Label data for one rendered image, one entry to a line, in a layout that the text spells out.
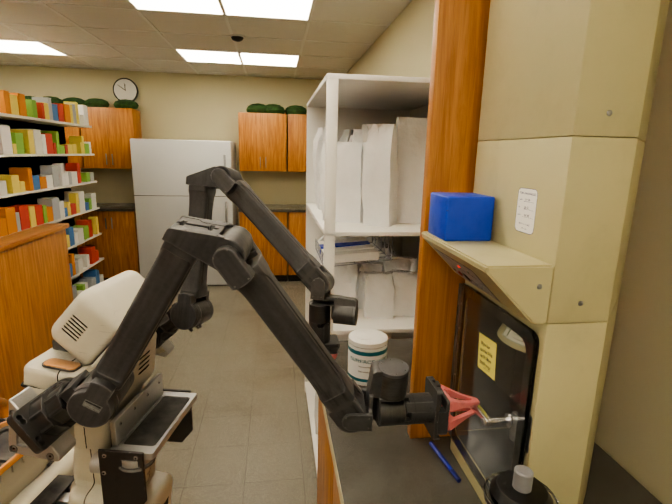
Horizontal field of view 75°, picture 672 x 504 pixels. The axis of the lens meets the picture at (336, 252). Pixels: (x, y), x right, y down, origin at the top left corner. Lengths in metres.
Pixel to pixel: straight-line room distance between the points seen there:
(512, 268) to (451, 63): 0.52
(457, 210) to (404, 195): 1.21
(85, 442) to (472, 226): 0.98
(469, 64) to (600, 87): 0.39
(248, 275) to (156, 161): 5.02
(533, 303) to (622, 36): 0.41
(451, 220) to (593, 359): 0.35
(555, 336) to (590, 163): 0.28
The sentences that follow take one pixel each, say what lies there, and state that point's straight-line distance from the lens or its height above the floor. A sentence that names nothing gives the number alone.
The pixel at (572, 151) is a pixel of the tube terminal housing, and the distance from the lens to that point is 0.77.
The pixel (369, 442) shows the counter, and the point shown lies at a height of 0.94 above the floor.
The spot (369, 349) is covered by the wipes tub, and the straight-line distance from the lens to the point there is 1.44.
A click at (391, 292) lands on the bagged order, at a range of 2.07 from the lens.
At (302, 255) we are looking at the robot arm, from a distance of 1.13.
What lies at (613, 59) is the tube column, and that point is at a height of 1.82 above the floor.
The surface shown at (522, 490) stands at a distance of 0.81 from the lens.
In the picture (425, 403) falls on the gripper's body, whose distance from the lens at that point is 0.89.
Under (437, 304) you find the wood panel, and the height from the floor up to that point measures 1.32.
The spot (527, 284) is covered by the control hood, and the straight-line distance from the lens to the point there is 0.77.
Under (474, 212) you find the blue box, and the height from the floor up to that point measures 1.57.
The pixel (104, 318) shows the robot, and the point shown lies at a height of 1.33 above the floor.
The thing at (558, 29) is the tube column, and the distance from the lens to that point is 0.85.
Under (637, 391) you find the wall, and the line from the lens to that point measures 1.34.
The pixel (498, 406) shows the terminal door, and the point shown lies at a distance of 0.96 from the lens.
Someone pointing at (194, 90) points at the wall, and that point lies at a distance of 6.32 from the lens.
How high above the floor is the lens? 1.68
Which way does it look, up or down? 13 degrees down
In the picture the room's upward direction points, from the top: 1 degrees clockwise
